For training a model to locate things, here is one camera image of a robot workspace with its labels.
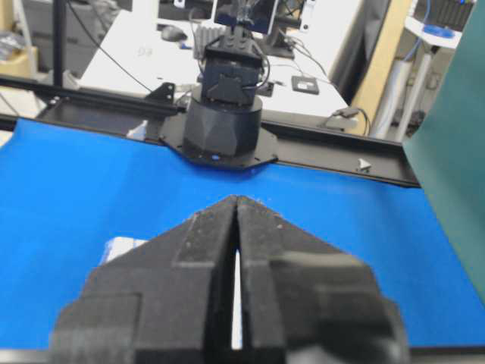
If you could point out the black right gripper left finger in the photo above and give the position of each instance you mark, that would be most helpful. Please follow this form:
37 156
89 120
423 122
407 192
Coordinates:
166 301

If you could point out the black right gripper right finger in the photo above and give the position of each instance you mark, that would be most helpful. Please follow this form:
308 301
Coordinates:
306 301

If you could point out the blue white striped towel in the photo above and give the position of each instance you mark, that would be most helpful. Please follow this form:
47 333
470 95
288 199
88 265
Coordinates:
118 246

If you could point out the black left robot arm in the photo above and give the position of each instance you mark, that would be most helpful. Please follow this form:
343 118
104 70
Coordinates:
221 126

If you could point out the blue table mat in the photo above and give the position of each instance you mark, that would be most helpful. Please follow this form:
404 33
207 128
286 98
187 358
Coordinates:
65 193

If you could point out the green backdrop sheet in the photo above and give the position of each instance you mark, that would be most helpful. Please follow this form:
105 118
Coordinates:
447 151

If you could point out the black flat box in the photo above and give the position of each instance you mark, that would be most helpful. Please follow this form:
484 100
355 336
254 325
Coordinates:
307 85

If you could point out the white background desk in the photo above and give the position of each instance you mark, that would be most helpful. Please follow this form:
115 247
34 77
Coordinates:
133 59

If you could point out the black monitor stand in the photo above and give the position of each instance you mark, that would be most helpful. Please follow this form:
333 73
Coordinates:
275 42

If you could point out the black computer mouse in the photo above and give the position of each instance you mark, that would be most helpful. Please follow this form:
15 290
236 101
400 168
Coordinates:
170 33

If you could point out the black aluminium frame rail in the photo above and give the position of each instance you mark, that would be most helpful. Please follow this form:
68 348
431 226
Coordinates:
279 142

